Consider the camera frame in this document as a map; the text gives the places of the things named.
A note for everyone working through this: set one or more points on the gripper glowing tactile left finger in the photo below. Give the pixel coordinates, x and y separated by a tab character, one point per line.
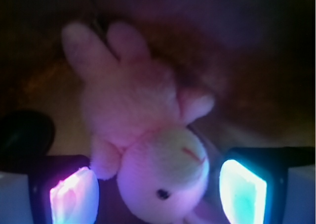
63	190

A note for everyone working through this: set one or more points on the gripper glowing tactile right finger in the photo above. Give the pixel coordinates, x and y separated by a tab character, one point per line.
252	185

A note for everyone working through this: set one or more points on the pink plush bunny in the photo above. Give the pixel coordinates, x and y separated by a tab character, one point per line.
138	119

